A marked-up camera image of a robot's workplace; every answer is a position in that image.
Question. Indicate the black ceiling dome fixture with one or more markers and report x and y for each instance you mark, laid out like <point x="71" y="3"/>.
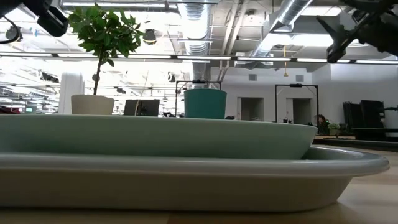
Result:
<point x="14" y="33"/>
<point x="149" y="35"/>

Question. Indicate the small potted plant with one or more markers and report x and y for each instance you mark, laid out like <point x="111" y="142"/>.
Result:
<point x="333" y="128"/>

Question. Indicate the grey oval plastic tray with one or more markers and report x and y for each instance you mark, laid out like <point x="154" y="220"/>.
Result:
<point x="186" y="183"/>

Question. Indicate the black computer monitor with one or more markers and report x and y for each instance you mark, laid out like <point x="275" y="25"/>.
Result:
<point x="146" y="107"/>

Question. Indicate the black storage cabinet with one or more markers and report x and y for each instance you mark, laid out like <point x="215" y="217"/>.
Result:
<point x="371" y="113"/>

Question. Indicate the wide ribbed ceiling duct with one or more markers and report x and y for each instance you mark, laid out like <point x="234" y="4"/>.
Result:
<point x="196" y="18"/>

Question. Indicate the black metal frame stand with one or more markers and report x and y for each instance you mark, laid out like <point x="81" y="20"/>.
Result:
<point x="297" y="85"/>
<point x="199" y="81"/>

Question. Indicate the green leafy indoor tree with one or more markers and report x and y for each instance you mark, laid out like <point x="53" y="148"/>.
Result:
<point x="105" y="31"/>

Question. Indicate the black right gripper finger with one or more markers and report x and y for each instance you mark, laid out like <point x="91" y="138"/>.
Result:
<point x="331" y="29"/>

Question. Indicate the pale green plate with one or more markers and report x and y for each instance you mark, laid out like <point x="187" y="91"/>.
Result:
<point x="155" y="137"/>

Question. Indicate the slanted silver ceiling duct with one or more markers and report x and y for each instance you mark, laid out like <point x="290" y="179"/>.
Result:
<point x="292" y="12"/>

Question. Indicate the person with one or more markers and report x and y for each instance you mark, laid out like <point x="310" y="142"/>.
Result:
<point x="320" y="123"/>

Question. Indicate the teal plastic cup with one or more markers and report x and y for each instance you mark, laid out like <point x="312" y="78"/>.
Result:
<point x="205" y="104"/>

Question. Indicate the cream plant pot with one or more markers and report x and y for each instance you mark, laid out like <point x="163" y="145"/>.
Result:
<point x="92" y="104"/>

